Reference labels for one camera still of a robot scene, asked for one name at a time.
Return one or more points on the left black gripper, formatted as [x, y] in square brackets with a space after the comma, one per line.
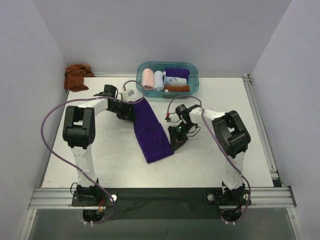
[128, 113]

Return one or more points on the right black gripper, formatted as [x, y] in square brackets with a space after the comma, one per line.
[176, 136]

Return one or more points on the purple towel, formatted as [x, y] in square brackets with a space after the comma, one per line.
[150, 133]
[176, 72]

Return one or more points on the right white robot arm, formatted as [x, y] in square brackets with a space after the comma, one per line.
[230, 135]

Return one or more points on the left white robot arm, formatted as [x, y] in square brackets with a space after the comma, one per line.
[79, 131]

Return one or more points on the pink rolled towel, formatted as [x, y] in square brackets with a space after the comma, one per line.
[147, 79]

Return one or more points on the light blue rolled towel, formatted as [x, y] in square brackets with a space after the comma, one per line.
[158, 81]

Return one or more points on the teal plastic basket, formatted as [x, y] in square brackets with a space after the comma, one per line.
[192, 81]

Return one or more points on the brown rolled towel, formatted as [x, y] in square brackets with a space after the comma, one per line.
[177, 89]

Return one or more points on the white patterned rolled towel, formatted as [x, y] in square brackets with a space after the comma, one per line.
[174, 81]

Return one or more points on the purple folded towel in basket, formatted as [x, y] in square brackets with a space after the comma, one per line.
[176, 72]

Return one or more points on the brown crumpled towel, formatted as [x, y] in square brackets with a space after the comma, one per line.
[74, 77]

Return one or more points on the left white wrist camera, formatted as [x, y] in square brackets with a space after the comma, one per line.
[126, 95]

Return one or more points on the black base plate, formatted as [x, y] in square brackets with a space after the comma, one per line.
[162, 203]

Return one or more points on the aluminium right side rail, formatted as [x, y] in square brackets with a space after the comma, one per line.
[274, 173]

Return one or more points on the aluminium rail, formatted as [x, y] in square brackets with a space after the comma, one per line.
[274, 173]
[261, 197]

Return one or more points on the aluminium front rail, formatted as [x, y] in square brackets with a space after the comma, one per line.
[261, 197]

